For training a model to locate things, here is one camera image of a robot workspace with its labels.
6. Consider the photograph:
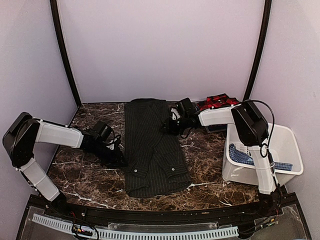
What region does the blue folded shirt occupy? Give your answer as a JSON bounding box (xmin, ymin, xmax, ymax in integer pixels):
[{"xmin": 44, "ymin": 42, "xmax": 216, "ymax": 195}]
[{"xmin": 205, "ymin": 124, "xmax": 227, "ymax": 133}]

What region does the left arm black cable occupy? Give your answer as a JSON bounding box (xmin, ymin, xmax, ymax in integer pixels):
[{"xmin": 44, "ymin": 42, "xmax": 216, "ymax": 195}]
[{"xmin": 104, "ymin": 133, "xmax": 123, "ymax": 151}]

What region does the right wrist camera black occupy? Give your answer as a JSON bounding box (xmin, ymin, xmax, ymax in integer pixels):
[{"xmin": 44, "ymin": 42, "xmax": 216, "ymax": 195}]
[{"xmin": 175, "ymin": 97, "xmax": 197, "ymax": 118}]

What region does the blue checked shirt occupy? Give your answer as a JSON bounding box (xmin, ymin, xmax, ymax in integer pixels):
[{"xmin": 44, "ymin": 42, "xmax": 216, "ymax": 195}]
[{"xmin": 229, "ymin": 143, "xmax": 293, "ymax": 171}]

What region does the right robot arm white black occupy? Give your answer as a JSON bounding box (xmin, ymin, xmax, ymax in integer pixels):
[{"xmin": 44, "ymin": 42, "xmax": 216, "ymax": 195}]
[{"xmin": 160, "ymin": 98, "xmax": 280, "ymax": 196}]

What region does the right black frame post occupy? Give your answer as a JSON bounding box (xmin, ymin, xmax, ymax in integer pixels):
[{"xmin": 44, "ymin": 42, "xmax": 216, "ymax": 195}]
[{"xmin": 242, "ymin": 0, "xmax": 272, "ymax": 101}]

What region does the red black plaid shirt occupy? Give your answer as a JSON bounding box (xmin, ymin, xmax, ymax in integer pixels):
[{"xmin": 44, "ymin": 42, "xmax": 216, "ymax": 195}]
[{"xmin": 196, "ymin": 93, "xmax": 240, "ymax": 111}]

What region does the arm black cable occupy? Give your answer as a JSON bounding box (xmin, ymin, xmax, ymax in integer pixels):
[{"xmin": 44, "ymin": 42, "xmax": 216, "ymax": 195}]
[
  {"xmin": 104, "ymin": 133, "xmax": 123, "ymax": 151},
  {"xmin": 252, "ymin": 99, "xmax": 276, "ymax": 176}
]

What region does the white plastic bin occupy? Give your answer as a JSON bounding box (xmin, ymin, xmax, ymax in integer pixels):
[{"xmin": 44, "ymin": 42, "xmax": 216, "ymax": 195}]
[{"xmin": 222, "ymin": 124, "xmax": 304, "ymax": 186}]

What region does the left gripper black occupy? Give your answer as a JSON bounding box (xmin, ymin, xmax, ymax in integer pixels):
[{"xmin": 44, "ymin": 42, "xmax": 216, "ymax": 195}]
[{"xmin": 88, "ymin": 141, "xmax": 128, "ymax": 169}]

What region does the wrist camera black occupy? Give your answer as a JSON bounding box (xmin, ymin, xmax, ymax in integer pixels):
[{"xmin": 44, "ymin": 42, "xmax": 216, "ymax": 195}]
[
  {"xmin": 175, "ymin": 97, "xmax": 197, "ymax": 118},
  {"xmin": 92, "ymin": 121, "xmax": 112, "ymax": 142}
]

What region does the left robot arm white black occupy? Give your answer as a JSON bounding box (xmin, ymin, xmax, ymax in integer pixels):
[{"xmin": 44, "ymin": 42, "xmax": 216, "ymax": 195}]
[{"xmin": 2, "ymin": 112, "xmax": 128, "ymax": 218}]

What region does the left black frame post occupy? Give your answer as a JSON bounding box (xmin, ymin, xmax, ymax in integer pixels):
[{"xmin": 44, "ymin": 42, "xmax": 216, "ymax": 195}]
[{"xmin": 49, "ymin": 0, "xmax": 82, "ymax": 108}]

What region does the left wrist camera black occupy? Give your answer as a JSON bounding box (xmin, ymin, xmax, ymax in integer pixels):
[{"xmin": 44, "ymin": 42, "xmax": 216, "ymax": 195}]
[{"xmin": 92, "ymin": 121, "xmax": 112, "ymax": 142}]

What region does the dark pinstripe long sleeve shirt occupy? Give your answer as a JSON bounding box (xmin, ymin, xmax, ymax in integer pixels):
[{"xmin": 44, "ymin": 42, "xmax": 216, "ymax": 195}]
[{"xmin": 124, "ymin": 98, "xmax": 192, "ymax": 198}]

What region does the black curved front rail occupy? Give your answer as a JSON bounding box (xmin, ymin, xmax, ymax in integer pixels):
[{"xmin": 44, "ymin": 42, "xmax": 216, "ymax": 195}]
[{"xmin": 27, "ymin": 195, "xmax": 283, "ymax": 226}]

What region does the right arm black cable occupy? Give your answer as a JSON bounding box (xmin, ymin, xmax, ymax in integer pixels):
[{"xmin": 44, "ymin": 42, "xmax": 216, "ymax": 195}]
[{"xmin": 252, "ymin": 99, "xmax": 276, "ymax": 176}]

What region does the black frame post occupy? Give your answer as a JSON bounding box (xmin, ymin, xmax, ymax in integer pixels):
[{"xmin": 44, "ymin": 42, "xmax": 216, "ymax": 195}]
[
  {"xmin": 242, "ymin": 0, "xmax": 272, "ymax": 101},
  {"xmin": 49, "ymin": 0, "xmax": 82, "ymax": 108}
]

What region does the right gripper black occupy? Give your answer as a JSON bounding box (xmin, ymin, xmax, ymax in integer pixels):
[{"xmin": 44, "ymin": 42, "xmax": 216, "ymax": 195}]
[{"xmin": 159, "ymin": 115, "xmax": 189, "ymax": 136}]

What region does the white slotted cable duct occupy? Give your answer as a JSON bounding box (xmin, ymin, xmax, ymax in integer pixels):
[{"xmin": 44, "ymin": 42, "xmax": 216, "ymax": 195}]
[{"xmin": 31, "ymin": 213, "xmax": 239, "ymax": 240}]

